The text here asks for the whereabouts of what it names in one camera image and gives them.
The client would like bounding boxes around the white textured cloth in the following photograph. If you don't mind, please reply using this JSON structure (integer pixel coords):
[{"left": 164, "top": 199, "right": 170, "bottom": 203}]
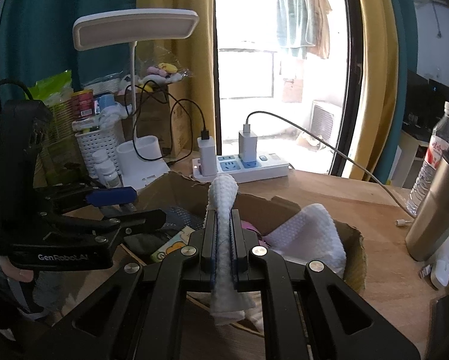
[
  {"left": 264, "top": 203, "right": 347, "bottom": 279},
  {"left": 206, "top": 174, "right": 255, "bottom": 326}
]

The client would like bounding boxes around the cartoon print pouch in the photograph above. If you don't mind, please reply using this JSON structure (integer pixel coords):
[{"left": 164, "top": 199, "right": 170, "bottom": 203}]
[{"left": 150, "top": 226, "right": 194, "bottom": 263}]

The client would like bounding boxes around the pink plush toy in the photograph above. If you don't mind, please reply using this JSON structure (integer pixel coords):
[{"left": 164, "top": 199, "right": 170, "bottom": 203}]
[{"left": 241, "top": 220, "right": 268, "bottom": 247}]

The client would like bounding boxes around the green snack bag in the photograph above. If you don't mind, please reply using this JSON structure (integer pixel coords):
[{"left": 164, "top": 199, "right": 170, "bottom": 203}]
[{"left": 28, "top": 70, "right": 85, "bottom": 185}]

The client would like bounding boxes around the white pill bottle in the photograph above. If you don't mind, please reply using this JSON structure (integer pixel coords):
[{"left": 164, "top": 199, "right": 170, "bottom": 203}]
[
  {"left": 100, "top": 159, "right": 122, "bottom": 189},
  {"left": 92, "top": 149, "right": 109, "bottom": 184}
]

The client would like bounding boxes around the white perforated plastic basket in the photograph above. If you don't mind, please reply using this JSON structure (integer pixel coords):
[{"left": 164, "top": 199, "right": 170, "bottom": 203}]
[{"left": 75, "top": 124, "right": 124, "bottom": 179}]

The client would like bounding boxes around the dark grey knitted fabric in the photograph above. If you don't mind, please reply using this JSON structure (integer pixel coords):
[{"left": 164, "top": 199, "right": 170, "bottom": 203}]
[{"left": 162, "top": 206, "right": 203, "bottom": 231}]

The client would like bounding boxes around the white desk lamp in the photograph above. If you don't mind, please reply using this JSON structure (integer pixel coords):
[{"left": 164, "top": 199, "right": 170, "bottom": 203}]
[{"left": 73, "top": 8, "right": 199, "bottom": 190}]

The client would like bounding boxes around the white computer mouse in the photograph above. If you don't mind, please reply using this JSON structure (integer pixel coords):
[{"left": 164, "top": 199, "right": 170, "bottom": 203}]
[{"left": 430, "top": 259, "right": 449, "bottom": 289}]

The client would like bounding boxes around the red tin can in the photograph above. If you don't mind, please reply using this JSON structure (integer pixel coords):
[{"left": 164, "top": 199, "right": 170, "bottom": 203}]
[{"left": 71, "top": 89, "right": 94, "bottom": 120}]

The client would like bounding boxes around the white power strip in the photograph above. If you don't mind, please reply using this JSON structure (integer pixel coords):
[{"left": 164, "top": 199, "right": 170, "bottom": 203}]
[{"left": 192, "top": 154, "right": 290, "bottom": 184}]

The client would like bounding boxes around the stainless steel tumbler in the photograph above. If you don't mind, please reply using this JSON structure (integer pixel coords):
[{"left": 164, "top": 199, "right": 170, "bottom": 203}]
[{"left": 405, "top": 149, "right": 449, "bottom": 262}]

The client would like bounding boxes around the white usb charger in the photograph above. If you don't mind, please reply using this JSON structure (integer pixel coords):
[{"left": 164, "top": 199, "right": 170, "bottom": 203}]
[
  {"left": 198, "top": 136, "right": 217, "bottom": 176},
  {"left": 238, "top": 132, "right": 258, "bottom": 163}
]

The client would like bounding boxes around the teal curtain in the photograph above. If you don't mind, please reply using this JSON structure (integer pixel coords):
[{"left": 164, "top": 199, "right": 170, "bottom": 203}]
[{"left": 0, "top": 0, "right": 136, "bottom": 89}]

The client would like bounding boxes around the bag of plush toys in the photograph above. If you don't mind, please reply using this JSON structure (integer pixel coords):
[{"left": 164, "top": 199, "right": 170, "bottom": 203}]
[{"left": 133, "top": 46, "right": 193, "bottom": 89}]

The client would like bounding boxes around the clear plastic water bottle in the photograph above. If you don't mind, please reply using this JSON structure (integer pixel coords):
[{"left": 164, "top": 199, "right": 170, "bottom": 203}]
[{"left": 407, "top": 102, "right": 449, "bottom": 216}]

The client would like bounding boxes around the yellow curtain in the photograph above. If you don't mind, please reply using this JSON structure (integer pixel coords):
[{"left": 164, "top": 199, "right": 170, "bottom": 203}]
[{"left": 137, "top": 0, "right": 215, "bottom": 150}]

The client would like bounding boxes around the grey charging cable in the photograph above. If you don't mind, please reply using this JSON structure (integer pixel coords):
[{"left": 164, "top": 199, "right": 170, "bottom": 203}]
[{"left": 242, "top": 110, "right": 417, "bottom": 219}]

